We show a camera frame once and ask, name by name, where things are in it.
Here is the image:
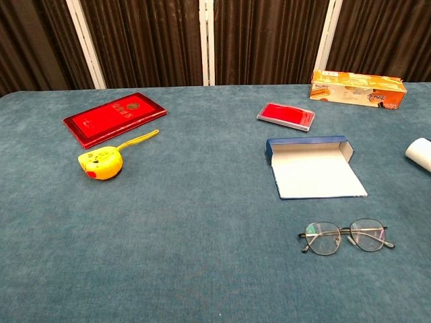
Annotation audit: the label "blue glasses card box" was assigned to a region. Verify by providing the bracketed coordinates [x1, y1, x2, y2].
[266, 135, 368, 200]

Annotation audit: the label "thin metal-framed eyeglasses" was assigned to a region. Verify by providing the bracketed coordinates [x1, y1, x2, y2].
[297, 218, 395, 256]

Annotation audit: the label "white and red box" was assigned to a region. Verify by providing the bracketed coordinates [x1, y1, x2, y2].
[256, 102, 317, 133]

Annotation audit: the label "teal table cloth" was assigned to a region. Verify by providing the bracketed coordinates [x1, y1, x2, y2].
[0, 83, 431, 323]

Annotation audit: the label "red certificate booklet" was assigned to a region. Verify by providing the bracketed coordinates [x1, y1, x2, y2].
[63, 92, 168, 150]

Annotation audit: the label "yellow tape measure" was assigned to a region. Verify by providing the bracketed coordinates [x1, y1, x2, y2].
[77, 129, 160, 181]

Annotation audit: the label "brown curtain screen panel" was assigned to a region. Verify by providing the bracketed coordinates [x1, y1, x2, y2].
[207, 0, 337, 87]
[0, 0, 107, 98]
[323, 0, 431, 83]
[75, 0, 208, 90]

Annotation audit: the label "orange cardboard box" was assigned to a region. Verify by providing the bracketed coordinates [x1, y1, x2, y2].
[309, 69, 408, 110]

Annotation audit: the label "white lint roller teal handle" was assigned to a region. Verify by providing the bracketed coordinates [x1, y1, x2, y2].
[404, 137, 431, 174]

